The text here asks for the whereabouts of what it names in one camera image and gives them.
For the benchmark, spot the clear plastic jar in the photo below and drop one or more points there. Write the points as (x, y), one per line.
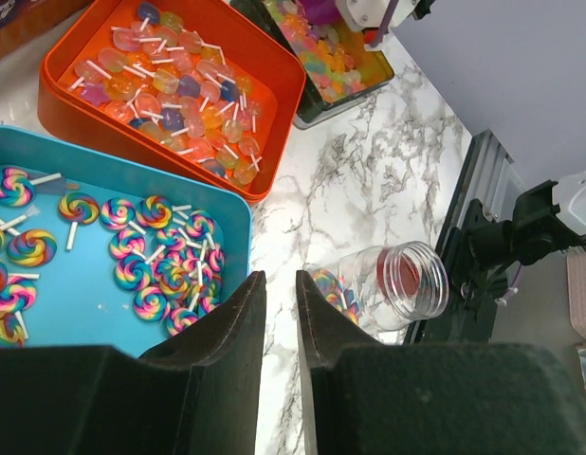
(384, 289)

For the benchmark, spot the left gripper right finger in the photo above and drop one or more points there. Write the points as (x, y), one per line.
(360, 396)

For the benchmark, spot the aluminium rail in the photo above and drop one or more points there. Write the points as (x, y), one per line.
(488, 174)

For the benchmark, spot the teal candy tray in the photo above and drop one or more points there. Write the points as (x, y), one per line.
(78, 301)

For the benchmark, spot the gold tin candy tray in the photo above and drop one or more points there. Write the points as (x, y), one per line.
(340, 72)

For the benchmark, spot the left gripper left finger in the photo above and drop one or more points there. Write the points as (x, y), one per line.
(194, 393)

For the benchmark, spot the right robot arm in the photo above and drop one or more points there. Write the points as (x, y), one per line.
(548, 218)

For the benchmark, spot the purple plastic scoop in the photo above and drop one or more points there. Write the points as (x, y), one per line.
(320, 12)

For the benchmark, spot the orange plastic bin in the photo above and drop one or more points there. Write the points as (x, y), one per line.
(23, 20)

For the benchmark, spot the orange candy tray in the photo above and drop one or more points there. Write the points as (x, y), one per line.
(188, 87)

